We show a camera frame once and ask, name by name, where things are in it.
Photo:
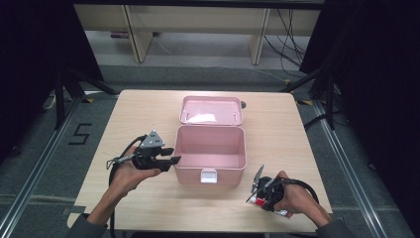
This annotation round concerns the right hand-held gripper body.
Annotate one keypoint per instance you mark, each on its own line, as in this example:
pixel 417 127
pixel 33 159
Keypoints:
pixel 272 190

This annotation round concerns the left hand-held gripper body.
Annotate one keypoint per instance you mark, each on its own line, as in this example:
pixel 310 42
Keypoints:
pixel 152 140

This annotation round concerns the person's right hand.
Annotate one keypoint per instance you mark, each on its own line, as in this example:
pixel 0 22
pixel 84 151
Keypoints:
pixel 297 200

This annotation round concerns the person's left hand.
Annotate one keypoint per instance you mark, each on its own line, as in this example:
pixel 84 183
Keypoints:
pixel 128 177

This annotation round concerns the round grey table grommet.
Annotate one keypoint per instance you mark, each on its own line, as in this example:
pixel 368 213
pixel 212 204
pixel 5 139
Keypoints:
pixel 244 105

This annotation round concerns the black metal stand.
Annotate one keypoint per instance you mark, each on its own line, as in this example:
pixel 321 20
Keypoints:
pixel 329 99
pixel 60 99

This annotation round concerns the beige wooden desk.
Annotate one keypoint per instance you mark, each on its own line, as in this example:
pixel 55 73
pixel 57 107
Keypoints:
pixel 198 20

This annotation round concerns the black curtain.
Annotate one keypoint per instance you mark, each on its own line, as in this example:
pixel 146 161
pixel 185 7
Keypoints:
pixel 33 66
pixel 379 82

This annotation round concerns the metal floor rail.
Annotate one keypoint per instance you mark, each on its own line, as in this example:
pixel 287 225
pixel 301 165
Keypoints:
pixel 346 172
pixel 36 172

